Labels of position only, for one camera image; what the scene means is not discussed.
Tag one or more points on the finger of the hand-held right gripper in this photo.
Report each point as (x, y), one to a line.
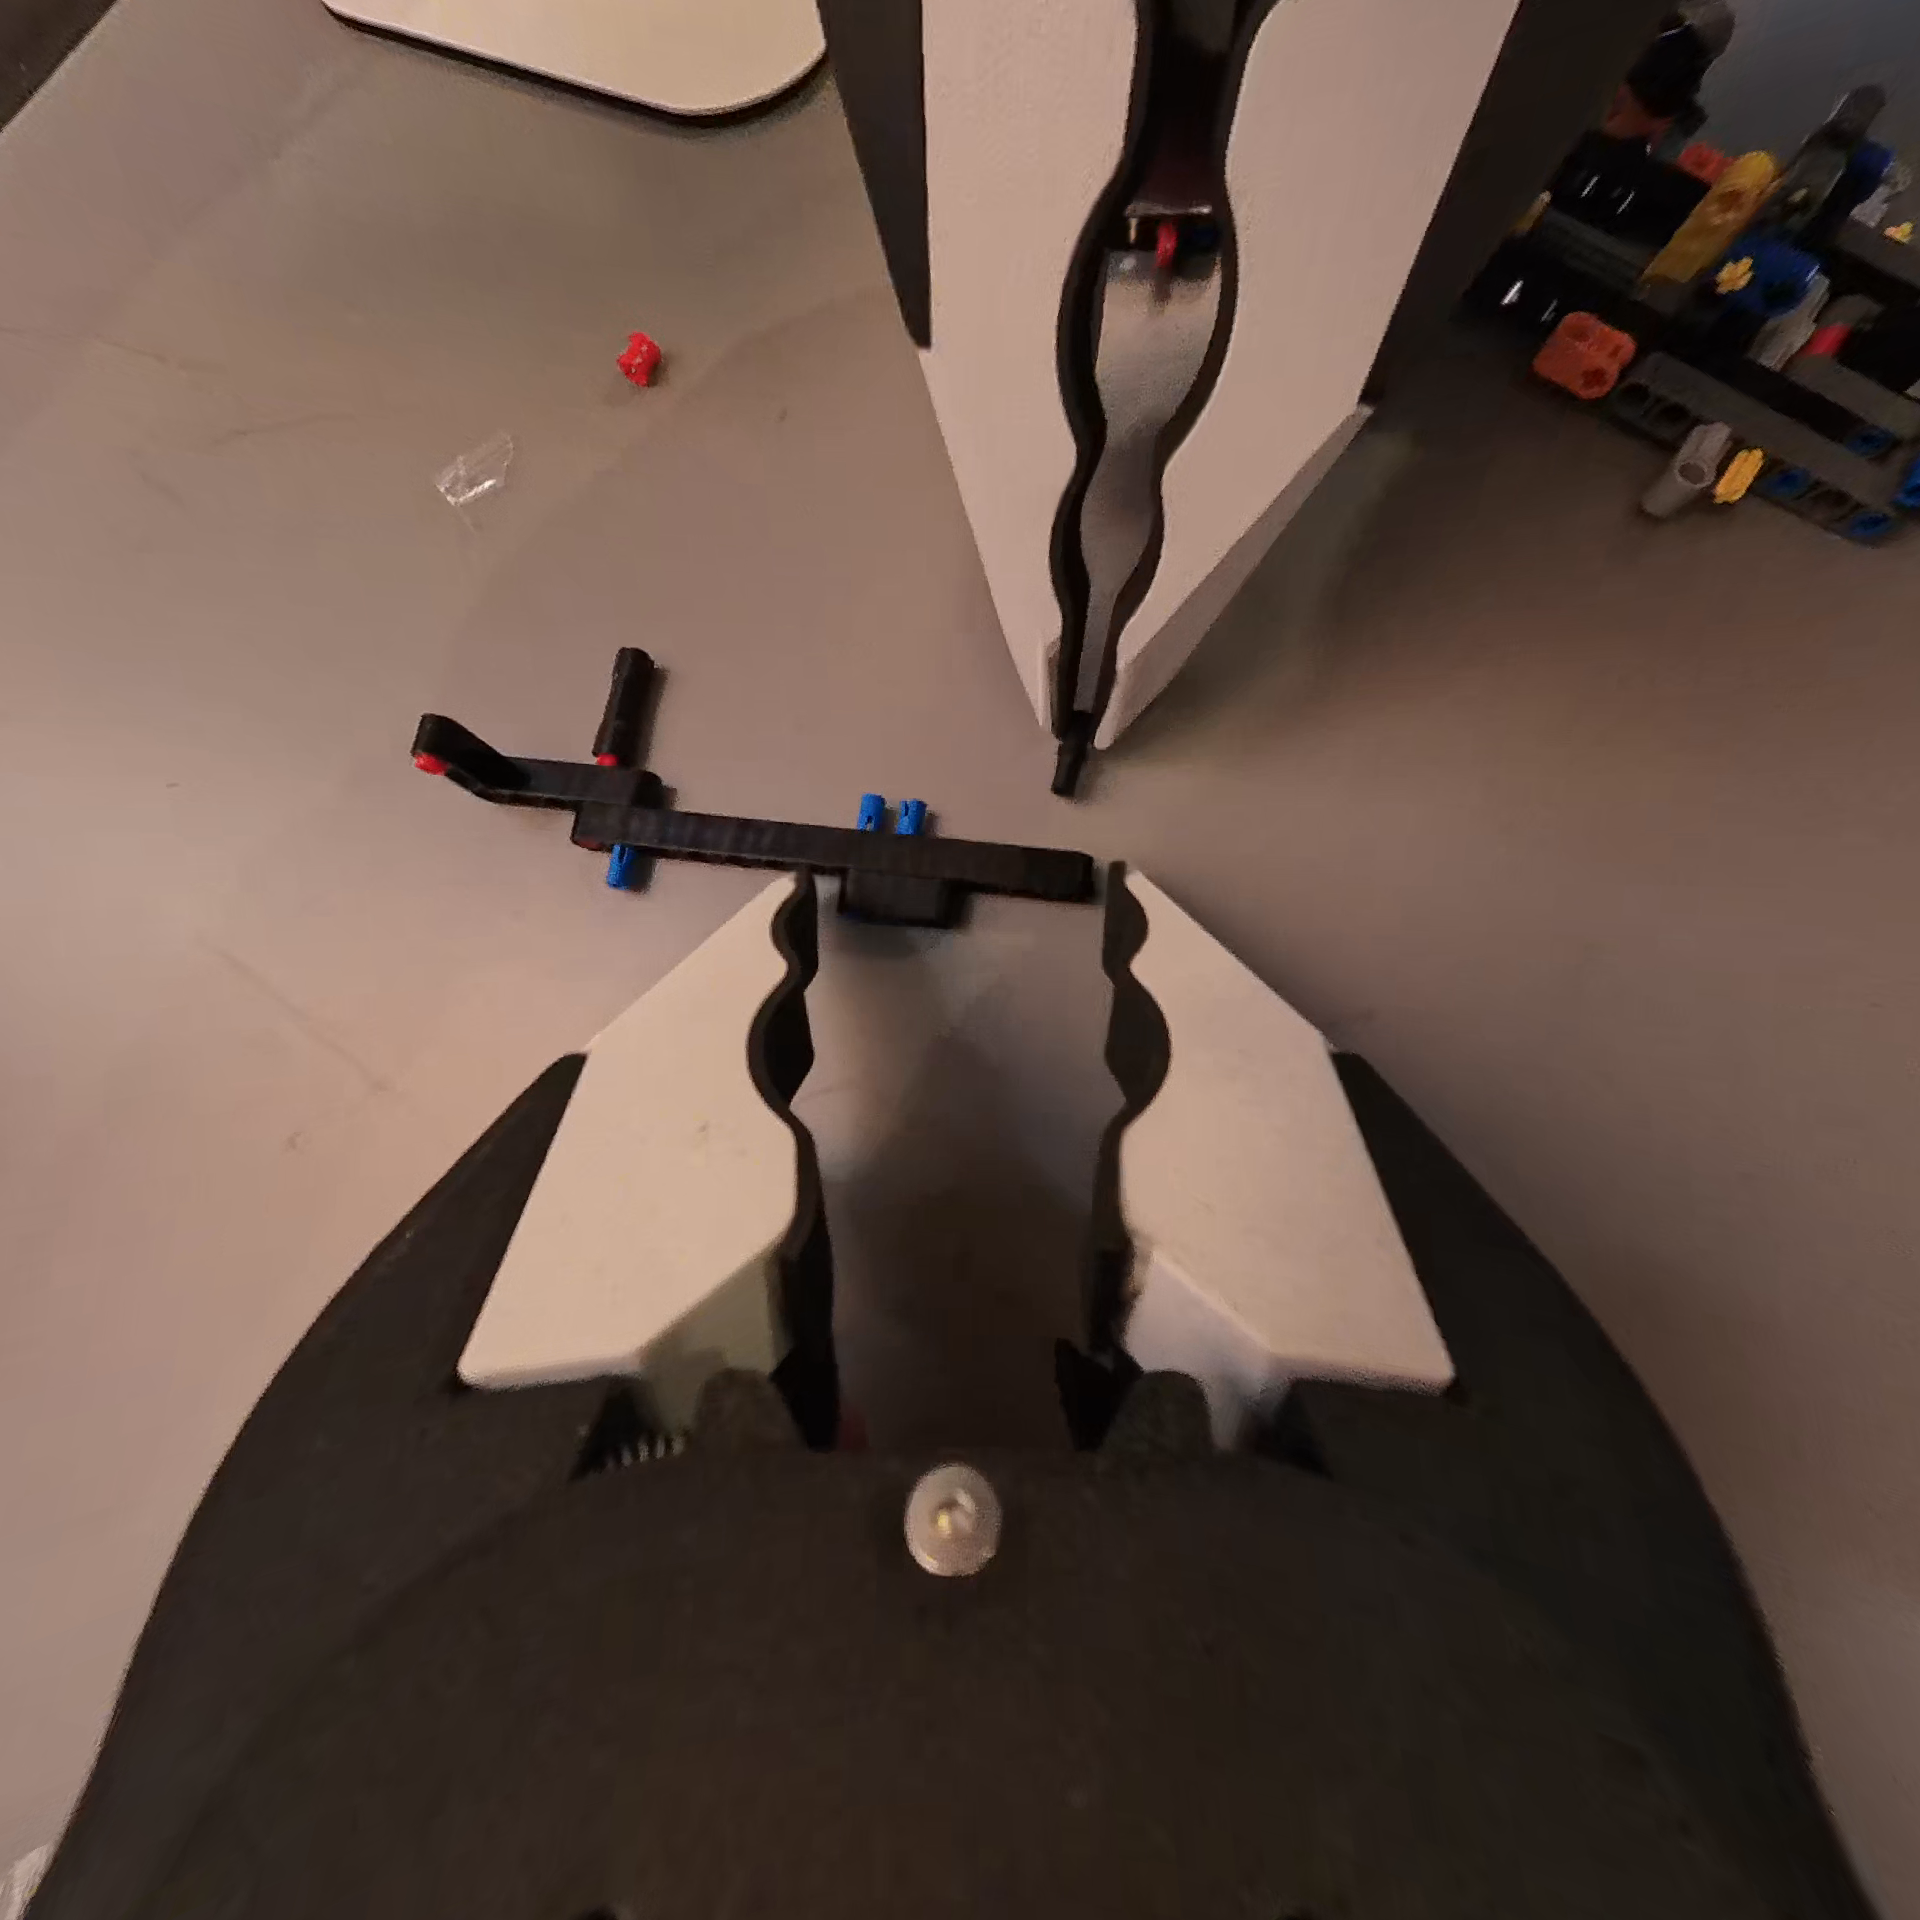
(991, 224)
(1336, 224)

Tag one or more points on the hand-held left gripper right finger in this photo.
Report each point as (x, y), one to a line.
(1278, 1203)

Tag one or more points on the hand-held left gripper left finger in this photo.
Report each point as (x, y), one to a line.
(663, 1182)

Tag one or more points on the multicoloured lego chassis assembly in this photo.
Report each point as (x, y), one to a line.
(1697, 399)

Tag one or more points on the long black lego beam assembly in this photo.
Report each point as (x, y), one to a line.
(901, 862)

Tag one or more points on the red lego bush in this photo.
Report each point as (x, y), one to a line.
(641, 361)

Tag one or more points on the clear lego piece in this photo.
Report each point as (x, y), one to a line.
(478, 466)

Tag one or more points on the white tray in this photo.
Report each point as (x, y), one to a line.
(603, 41)

